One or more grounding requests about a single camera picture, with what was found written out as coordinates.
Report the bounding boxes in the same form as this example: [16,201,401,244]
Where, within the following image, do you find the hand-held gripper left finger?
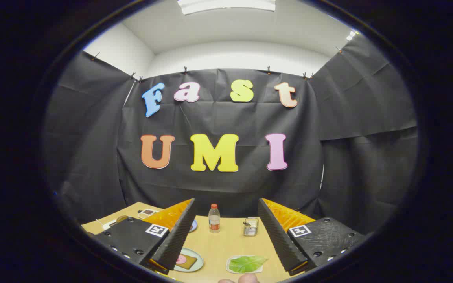
[92,198,196,275]

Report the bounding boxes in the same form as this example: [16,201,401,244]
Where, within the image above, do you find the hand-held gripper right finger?
[258,198,367,275]

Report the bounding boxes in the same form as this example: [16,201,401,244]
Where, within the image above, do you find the green lettuce leaf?
[229,255,268,273]

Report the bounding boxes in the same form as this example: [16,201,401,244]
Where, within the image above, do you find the pale green plate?
[173,248,204,273]

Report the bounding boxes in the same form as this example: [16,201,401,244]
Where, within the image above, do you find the toast slice on plate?
[176,254,198,270]

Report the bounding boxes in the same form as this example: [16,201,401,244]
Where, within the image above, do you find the clear water bottle red cap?
[208,204,221,233]

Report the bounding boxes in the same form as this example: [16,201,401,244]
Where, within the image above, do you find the small white square plate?
[226,255,264,274]

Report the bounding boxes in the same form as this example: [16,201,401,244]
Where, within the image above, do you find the white toaster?
[101,218,123,231]

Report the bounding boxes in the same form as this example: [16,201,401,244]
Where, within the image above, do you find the black backdrop cloth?
[44,33,419,236]

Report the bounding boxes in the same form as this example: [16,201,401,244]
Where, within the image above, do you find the ceiling light panel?
[177,0,276,15]

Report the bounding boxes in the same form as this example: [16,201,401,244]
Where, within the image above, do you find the metal wire utensil basket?
[243,217,259,237]

